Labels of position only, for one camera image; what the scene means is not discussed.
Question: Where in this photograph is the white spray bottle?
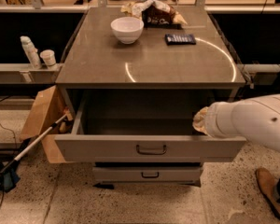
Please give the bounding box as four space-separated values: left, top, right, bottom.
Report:
20 35 42 69

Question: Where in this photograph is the grey top drawer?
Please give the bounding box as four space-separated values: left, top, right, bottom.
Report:
55 101 245 163

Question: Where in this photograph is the black cable on floor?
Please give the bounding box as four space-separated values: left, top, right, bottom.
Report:
0 96 20 219

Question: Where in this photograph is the brown chip bag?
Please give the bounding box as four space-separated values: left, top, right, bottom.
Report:
120 0 188 25

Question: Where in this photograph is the silver black pole tool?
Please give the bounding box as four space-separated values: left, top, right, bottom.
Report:
0 115 66 192

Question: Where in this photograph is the tan leather shoe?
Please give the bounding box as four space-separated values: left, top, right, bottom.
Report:
255 167 280 220

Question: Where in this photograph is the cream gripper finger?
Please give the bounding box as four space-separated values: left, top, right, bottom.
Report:
192 106 208 134

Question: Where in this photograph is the white ceramic bowl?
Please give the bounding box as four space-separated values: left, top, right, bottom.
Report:
110 17 144 44

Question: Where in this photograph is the grey drawer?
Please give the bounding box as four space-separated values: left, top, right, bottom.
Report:
55 101 245 163
92 167 202 183

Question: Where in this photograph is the grey drawer cabinet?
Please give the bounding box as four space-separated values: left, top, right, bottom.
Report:
55 6 246 190

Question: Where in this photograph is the open cardboard box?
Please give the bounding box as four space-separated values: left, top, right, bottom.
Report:
20 86 73 163

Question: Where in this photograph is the dark blue snack bar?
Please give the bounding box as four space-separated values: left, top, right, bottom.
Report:
164 34 196 45

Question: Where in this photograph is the grey side shelf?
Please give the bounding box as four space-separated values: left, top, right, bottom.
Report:
0 63 62 85

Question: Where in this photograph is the grey bottom drawer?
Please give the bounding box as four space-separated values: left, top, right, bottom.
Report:
92 167 202 183

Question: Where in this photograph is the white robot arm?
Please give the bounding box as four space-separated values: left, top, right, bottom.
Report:
192 94 280 152

